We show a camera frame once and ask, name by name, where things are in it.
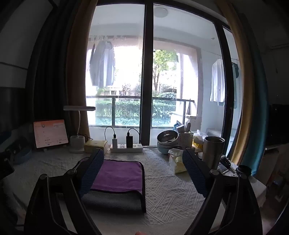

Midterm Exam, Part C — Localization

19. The white power strip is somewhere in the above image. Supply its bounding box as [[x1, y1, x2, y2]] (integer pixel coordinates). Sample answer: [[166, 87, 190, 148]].
[[110, 143, 144, 153]]

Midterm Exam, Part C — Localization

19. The dark curtain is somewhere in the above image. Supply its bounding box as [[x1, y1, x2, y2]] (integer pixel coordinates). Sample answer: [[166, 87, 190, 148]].
[[25, 0, 85, 145]]

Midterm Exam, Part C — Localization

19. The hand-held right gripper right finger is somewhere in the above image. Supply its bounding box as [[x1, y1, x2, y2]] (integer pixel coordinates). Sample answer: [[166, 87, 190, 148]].
[[182, 148, 263, 235]]

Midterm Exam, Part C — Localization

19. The hanging white shirt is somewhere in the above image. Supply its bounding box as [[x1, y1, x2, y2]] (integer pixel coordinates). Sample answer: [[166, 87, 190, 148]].
[[210, 59, 226, 106]]

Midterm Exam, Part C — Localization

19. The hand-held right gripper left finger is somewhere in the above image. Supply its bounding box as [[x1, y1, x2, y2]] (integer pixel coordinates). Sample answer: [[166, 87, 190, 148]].
[[24, 148, 105, 235]]

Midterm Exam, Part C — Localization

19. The light blue bowl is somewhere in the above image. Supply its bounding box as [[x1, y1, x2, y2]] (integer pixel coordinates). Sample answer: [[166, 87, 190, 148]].
[[157, 142, 181, 155]]

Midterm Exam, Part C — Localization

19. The white plastic basket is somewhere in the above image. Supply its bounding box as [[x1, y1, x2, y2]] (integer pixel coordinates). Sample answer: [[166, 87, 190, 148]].
[[177, 131, 194, 150]]

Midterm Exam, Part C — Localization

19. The ceiling lamp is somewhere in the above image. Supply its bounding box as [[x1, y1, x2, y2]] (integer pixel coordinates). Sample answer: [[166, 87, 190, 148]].
[[154, 7, 168, 18]]

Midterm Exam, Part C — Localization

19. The stainless steel bowl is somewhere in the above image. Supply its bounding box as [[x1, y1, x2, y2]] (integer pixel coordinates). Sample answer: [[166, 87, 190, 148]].
[[157, 130, 179, 144]]

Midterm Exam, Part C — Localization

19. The white patterned tablecloth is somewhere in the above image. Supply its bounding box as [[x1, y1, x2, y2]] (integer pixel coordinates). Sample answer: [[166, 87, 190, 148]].
[[3, 145, 267, 233]]

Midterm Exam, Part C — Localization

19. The black charger with cable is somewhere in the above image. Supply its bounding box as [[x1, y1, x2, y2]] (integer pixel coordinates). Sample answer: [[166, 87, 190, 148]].
[[126, 128, 140, 148]]

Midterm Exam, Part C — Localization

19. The white charger with cable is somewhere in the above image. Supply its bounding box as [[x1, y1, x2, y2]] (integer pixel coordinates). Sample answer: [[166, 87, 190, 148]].
[[104, 126, 118, 149]]

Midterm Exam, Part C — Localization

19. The balcony railing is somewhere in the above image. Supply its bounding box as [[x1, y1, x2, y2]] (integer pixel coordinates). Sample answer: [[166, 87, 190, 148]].
[[86, 95, 197, 127]]

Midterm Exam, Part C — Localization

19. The yellow tissue packet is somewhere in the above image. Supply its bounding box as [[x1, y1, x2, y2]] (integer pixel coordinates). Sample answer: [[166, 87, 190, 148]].
[[168, 148, 188, 174]]

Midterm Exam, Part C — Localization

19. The grey towel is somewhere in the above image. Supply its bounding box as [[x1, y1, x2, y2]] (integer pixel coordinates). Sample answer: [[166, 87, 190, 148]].
[[82, 190, 147, 213]]

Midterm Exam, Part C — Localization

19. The white desk lamp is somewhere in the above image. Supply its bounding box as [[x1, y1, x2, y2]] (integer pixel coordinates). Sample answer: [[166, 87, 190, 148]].
[[63, 106, 96, 153]]

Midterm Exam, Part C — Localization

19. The beige curtain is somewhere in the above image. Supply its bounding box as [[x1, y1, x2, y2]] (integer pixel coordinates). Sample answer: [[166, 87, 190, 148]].
[[66, 0, 98, 143]]

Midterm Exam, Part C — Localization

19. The teal curtain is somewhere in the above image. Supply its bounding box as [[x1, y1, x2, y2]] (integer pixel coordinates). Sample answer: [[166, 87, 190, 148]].
[[237, 14, 270, 177]]

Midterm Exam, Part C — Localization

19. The purple towel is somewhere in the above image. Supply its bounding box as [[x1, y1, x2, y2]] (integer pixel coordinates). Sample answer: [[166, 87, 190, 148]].
[[90, 159, 145, 195]]

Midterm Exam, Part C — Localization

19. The stainless steel tumbler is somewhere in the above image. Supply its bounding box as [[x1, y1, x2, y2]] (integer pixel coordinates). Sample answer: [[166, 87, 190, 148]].
[[202, 136, 225, 170]]

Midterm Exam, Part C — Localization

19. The tablet with stand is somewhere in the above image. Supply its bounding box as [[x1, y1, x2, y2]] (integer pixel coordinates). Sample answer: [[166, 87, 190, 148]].
[[33, 119, 69, 151]]

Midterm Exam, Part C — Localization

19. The hanging grey shirt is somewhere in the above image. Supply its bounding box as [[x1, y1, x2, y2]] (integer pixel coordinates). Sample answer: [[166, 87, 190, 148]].
[[89, 40, 116, 88]]

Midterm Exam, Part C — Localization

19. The yellow tissue box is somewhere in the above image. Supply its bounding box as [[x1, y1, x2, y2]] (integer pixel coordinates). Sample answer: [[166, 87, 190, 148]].
[[84, 139, 108, 154]]

